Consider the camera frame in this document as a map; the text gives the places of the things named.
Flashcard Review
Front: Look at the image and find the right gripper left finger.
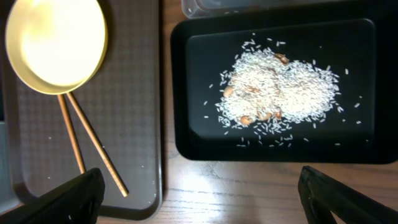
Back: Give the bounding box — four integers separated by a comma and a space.
1, 168, 105, 224

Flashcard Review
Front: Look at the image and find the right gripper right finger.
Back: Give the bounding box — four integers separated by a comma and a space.
298, 166, 397, 224

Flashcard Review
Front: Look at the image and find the wooden chopstick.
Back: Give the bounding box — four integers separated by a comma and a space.
57, 95, 86, 174
66, 92, 129, 197

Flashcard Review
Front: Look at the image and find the yellow round plate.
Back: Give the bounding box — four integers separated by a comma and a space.
5, 0, 108, 95

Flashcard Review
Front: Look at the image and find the clear plastic waste bin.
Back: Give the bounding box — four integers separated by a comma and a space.
181, 0, 339, 19

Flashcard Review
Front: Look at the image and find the grey plastic dish rack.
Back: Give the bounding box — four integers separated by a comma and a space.
0, 121, 19, 213

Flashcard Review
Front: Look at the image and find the dark brown serving tray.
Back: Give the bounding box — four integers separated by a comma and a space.
1, 0, 162, 221

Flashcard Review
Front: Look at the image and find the black rectangular tray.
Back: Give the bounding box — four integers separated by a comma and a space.
170, 1, 397, 164

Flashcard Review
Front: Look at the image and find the pile of rice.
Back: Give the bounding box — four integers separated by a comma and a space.
202, 32, 349, 147

